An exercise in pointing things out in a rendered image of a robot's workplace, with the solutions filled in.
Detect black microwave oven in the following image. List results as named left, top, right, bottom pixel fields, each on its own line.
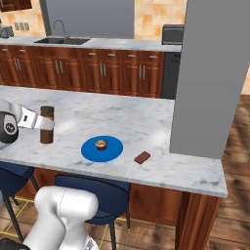
left=161, top=23, right=186, bottom=46

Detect dark steel sink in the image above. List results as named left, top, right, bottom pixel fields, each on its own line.
left=33, top=36, right=92, bottom=46

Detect wooden wall cupboard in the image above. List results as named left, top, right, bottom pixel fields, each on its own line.
left=0, top=0, right=33, bottom=14

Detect blue cushioned bar stool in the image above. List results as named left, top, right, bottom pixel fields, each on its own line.
left=54, top=174, right=133, bottom=250
left=0, top=161, right=41, bottom=244

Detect wooden base cupboard run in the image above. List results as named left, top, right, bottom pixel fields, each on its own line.
left=0, top=44, right=165, bottom=99

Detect curved grey tap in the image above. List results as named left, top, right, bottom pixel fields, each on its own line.
left=53, top=19, right=71, bottom=41

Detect brown cupcake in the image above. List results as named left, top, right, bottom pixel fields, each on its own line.
left=94, top=138, right=108, bottom=151

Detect blue round plate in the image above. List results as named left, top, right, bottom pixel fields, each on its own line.
left=80, top=135, right=124, bottom=163

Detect brown cinnamon bottle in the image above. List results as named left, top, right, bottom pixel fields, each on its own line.
left=39, top=105, right=56, bottom=145

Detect brown chocolate bar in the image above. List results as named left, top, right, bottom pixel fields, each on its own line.
left=134, top=150, right=151, bottom=165

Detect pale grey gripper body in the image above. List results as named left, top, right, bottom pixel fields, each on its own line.
left=33, top=113, right=56, bottom=131

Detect black dishwasher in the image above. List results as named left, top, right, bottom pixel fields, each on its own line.
left=161, top=52, right=183, bottom=101

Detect grey toaster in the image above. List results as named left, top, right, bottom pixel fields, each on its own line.
left=0, top=25, right=15, bottom=40

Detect grey wall sockets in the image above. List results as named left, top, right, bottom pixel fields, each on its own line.
left=13, top=21, right=30, bottom=32

